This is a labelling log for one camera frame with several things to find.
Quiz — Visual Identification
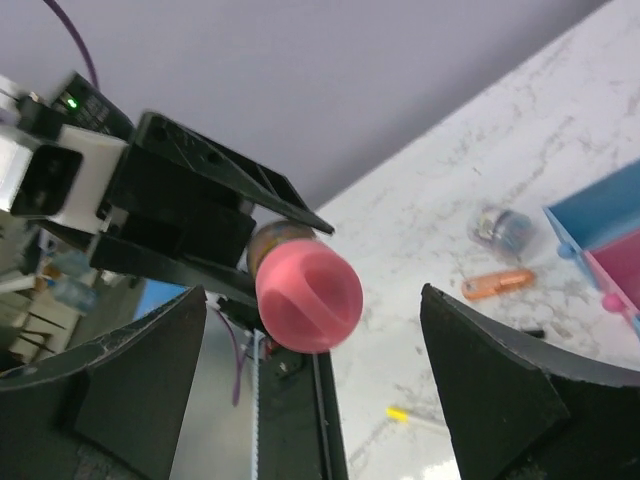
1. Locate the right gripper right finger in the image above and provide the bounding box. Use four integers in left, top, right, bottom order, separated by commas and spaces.
420, 284, 639, 480

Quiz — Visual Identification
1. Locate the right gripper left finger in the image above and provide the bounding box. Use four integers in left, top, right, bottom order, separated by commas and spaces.
1, 287, 206, 479

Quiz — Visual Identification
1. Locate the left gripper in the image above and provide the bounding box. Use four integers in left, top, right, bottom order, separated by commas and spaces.
52, 72, 334, 307

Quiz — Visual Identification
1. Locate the orange correction tape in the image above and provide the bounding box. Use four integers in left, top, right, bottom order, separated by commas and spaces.
461, 269, 536, 301

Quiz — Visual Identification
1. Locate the pink capped glue bottle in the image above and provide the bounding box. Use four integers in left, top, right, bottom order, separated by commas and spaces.
246, 220, 364, 354

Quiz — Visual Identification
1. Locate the pink drawer box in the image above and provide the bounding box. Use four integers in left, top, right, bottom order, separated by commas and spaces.
585, 230, 639, 336

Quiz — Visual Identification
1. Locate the blue drawer box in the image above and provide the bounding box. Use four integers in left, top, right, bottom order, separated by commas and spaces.
543, 161, 639, 260

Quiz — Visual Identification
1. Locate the yellow marker pen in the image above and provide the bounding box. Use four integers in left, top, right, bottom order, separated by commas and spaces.
386, 406, 449, 435

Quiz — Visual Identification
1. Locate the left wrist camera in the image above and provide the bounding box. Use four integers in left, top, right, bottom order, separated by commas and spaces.
1, 125, 127, 234

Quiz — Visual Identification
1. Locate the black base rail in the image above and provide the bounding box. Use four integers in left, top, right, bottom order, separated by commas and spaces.
169, 289, 349, 480

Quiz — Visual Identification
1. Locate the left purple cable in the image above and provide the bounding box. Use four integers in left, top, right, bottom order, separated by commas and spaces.
42, 0, 101, 89

